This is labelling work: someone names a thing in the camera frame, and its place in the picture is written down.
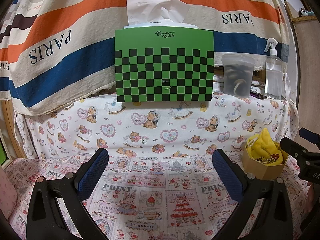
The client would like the clear plastic lidded container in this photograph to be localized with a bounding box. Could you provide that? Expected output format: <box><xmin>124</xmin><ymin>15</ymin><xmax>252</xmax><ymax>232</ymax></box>
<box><xmin>222</xmin><ymin>54</ymin><xmax>254</xmax><ymax>99</ymax></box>

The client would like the green black checkered tissue box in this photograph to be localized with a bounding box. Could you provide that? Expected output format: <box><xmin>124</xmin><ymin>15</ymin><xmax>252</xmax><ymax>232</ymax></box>
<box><xmin>114</xmin><ymin>28</ymin><xmax>215</xmax><ymax>103</ymax></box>

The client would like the green panel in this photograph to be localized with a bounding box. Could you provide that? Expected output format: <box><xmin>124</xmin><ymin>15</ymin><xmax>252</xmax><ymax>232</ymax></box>
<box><xmin>0</xmin><ymin>127</ymin><xmax>8</xmax><ymax>163</ymax></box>

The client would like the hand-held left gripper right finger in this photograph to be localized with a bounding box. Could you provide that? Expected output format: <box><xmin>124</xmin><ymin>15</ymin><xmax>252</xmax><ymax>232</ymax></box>
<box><xmin>212</xmin><ymin>149</ymin><xmax>304</xmax><ymax>240</ymax></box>

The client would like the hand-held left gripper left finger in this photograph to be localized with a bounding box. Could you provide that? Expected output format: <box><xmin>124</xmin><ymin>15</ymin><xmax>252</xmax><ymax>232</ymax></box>
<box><xmin>26</xmin><ymin>147</ymin><xmax>110</xmax><ymax>240</ymax></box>

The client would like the wooden shelf board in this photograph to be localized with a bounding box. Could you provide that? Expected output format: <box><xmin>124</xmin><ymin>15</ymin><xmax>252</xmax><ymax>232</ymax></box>
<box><xmin>283</xmin><ymin>0</ymin><xmax>320</xmax><ymax>105</ymax></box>

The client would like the white tissue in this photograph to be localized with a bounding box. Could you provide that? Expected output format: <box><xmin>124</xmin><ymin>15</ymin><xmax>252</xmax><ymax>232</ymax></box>
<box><xmin>124</xmin><ymin>0</ymin><xmax>199</xmax><ymax>30</ymax></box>

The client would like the purple pen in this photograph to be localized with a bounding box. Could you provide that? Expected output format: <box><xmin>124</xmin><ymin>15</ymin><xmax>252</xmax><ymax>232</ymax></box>
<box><xmin>249</xmin><ymin>91</ymin><xmax>268</xmax><ymax>100</ymax></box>

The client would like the clear spray bottle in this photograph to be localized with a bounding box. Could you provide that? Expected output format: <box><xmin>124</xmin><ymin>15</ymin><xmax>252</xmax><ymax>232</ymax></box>
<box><xmin>264</xmin><ymin>38</ymin><xmax>284</xmax><ymax>99</ymax></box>

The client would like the black white toy figure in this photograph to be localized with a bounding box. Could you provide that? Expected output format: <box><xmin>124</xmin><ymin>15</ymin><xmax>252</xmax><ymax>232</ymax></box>
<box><xmin>298</xmin><ymin>8</ymin><xmax>316</xmax><ymax>18</ymax></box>

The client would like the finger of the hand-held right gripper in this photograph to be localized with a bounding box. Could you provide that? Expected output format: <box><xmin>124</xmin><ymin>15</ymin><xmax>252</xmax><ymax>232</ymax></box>
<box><xmin>280</xmin><ymin>137</ymin><xmax>320</xmax><ymax>167</ymax></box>
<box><xmin>299</xmin><ymin>127</ymin><xmax>320</xmax><ymax>152</ymax></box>

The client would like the pink cushion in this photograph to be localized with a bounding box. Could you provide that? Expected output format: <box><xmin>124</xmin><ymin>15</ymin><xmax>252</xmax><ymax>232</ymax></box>
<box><xmin>0</xmin><ymin>167</ymin><xmax>20</xmax><ymax>221</ymax></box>

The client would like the teddy bear printed white cloth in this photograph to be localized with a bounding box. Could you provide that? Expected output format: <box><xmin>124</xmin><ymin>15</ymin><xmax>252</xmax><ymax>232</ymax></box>
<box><xmin>14</xmin><ymin>80</ymin><xmax>300</xmax><ymax>161</ymax></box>

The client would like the yellow drawstring pouch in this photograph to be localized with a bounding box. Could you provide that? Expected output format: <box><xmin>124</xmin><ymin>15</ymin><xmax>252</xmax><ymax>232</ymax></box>
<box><xmin>246</xmin><ymin>127</ymin><xmax>284</xmax><ymax>167</ymax></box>

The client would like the person's right hand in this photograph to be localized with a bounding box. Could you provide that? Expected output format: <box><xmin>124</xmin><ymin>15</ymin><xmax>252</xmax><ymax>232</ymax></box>
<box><xmin>307</xmin><ymin>182</ymin><xmax>316</xmax><ymax>206</ymax></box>

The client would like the hexagonal cardboard box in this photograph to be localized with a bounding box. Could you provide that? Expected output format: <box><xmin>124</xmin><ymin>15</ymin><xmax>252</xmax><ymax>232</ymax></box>
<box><xmin>243</xmin><ymin>140</ymin><xmax>288</xmax><ymax>181</ymax></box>

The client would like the striped cream orange blue cloth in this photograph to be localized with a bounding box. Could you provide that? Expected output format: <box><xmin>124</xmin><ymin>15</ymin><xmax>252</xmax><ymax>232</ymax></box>
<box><xmin>0</xmin><ymin>0</ymin><xmax>291</xmax><ymax>116</ymax></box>

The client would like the wooden frame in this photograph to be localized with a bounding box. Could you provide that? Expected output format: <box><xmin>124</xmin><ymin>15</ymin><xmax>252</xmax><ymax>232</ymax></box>
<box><xmin>0</xmin><ymin>99</ymin><xmax>33</xmax><ymax>161</ymax></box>

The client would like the strawberry rabbit printed pink cloth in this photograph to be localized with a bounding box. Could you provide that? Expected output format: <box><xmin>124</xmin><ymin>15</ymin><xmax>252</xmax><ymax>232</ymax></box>
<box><xmin>0</xmin><ymin>152</ymin><xmax>320</xmax><ymax>240</ymax></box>

